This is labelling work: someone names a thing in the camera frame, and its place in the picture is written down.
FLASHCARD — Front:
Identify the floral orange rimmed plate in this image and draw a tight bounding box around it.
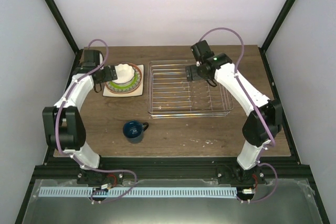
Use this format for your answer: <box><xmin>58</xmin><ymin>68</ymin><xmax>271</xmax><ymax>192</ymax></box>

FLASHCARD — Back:
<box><xmin>104</xmin><ymin>62</ymin><xmax>143</xmax><ymax>94</ymax></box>

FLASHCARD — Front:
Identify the left black frame post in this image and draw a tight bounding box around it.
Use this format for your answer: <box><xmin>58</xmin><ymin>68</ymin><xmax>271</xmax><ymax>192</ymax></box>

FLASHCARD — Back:
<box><xmin>44</xmin><ymin>0</ymin><xmax>79</xmax><ymax>54</ymax></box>

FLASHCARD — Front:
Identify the green plate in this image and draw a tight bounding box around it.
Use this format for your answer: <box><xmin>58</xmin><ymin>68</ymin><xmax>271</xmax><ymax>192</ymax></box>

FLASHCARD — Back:
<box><xmin>108</xmin><ymin>74</ymin><xmax>139</xmax><ymax>91</ymax></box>

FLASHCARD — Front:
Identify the black frame post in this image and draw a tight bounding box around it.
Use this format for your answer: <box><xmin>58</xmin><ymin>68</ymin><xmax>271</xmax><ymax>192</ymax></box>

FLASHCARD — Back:
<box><xmin>261</xmin><ymin>0</ymin><xmax>313</xmax><ymax>51</ymax></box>
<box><xmin>44</xmin><ymin>0</ymin><xmax>79</xmax><ymax>54</ymax></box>

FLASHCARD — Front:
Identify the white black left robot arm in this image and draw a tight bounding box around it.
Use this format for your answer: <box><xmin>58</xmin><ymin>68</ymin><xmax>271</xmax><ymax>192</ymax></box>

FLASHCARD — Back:
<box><xmin>42</xmin><ymin>49</ymin><xmax>117</xmax><ymax>184</ymax></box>

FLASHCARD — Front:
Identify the dark blue mug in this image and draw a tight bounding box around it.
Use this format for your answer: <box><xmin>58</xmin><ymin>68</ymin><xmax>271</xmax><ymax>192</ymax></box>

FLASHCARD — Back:
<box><xmin>122</xmin><ymin>120</ymin><xmax>149</xmax><ymax>144</ymax></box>

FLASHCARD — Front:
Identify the light blue slotted cable duct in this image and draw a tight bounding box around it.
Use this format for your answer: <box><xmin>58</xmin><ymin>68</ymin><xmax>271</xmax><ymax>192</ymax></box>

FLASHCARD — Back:
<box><xmin>38</xmin><ymin>187</ymin><xmax>237</xmax><ymax>198</ymax></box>

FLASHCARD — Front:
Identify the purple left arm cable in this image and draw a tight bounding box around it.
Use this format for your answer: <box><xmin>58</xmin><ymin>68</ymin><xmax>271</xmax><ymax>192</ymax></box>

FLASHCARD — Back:
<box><xmin>56</xmin><ymin>39</ymin><xmax>138</xmax><ymax>205</ymax></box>

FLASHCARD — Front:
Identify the white scalloped bowl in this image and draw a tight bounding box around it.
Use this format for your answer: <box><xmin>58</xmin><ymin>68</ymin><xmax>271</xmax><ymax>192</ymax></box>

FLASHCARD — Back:
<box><xmin>113</xmin><ymin>63</ymin><xmax>135</xmax><ymax>84</ymax></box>

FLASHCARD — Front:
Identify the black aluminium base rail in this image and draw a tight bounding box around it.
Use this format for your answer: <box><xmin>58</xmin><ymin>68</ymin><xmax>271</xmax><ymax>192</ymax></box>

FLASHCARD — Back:
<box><xmin>32</xmin><ymin>157</ymin><xmax>312</xmax><ymax>182</ymax></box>

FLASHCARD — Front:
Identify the wire dish rack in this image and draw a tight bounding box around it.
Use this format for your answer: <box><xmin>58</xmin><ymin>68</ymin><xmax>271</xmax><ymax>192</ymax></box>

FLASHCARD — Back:
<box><xmin>148</xmin><ymin>59</ymin><xmax>234</xmax><ymax>119</ymax></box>

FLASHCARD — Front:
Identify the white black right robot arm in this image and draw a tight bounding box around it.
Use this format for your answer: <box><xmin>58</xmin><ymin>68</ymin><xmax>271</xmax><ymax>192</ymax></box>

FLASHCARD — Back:
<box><xmin>185</xmin><ymin>40</ymin><xmax>283</xmax><ymax>184</ymax></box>

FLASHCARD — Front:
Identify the square bird pattern plate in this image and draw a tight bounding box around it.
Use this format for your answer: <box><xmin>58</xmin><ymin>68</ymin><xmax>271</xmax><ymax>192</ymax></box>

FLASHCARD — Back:
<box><xmin>103</xmin><ymin>63</ymin><xmax>144</xmax><ymax>98</ymax></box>

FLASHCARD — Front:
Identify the right black frame post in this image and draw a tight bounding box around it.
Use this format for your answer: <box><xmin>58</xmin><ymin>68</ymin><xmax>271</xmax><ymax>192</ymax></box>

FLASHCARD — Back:
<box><xmin>261</xmin><ymin>0</ymin><xmax>313</xmax><ymax>51</ymax></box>

